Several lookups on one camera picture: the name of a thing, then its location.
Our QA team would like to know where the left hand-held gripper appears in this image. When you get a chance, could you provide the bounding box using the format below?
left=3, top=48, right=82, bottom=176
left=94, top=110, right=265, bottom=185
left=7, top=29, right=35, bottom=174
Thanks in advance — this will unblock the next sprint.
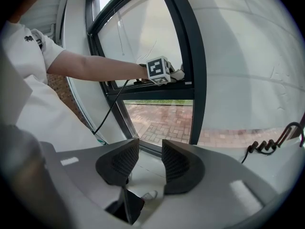
left=145, top=55, right=177, bottom=86

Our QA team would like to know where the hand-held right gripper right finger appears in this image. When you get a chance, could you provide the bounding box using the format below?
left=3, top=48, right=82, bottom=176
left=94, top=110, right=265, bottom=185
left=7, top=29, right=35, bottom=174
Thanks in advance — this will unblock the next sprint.
left=138, top=139, right=278, bottom=229

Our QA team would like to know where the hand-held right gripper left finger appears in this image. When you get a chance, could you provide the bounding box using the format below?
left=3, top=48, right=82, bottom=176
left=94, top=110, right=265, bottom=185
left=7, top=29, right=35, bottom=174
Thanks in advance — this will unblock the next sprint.
left=40, top=138, right=140, bottom=229

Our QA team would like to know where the beige cleaning cloth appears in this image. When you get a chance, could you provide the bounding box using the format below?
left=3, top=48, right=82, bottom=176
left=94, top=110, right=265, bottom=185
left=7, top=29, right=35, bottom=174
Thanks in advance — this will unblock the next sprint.
left=170, top=64, right=186, bottom=80

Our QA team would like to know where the black window frame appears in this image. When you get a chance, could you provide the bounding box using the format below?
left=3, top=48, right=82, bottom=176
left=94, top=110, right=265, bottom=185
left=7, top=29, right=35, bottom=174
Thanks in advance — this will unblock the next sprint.
left=84, top=0, right=208, bottom=152

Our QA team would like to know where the person's left forearm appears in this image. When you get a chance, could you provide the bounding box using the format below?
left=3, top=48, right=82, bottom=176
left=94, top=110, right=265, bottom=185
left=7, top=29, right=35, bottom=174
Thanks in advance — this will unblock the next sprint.
left=46, top=50, right=150, bottom=82

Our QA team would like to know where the white roller blind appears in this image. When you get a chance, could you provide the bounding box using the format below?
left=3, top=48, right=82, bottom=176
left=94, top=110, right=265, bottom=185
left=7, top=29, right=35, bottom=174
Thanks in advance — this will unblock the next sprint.
left=96, top=0, right=184, bottom=88

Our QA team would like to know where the black hand shower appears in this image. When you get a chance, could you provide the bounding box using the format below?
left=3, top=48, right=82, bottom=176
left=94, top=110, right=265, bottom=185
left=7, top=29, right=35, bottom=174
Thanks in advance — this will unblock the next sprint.
left=240, top=141, right=258, bottom=164

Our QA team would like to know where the white washbasin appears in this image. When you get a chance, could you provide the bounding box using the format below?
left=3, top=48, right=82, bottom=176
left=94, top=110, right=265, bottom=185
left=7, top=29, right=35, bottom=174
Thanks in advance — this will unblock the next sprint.
left=130, top=137, right=305, bottom=200

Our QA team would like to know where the person's white shirt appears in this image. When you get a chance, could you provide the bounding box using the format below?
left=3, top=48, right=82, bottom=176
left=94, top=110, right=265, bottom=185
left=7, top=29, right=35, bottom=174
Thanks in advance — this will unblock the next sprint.
left=0, top=20, right=105, bottom=152

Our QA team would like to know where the person's neck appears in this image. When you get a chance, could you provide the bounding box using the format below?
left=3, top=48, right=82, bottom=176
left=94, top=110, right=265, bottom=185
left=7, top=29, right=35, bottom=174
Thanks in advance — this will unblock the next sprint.
left=7, top=0, right=50, bottom=23

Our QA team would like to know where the thin blind pull cord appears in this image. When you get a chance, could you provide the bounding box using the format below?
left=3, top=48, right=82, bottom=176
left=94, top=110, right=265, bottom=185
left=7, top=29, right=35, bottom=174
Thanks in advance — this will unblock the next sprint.
left=116, top=8, right=125, bottom=56

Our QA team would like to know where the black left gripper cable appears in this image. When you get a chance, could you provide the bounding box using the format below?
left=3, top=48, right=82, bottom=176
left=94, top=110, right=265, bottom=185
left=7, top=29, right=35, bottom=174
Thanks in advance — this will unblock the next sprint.
left=92, top=79, right=130, bottom=136

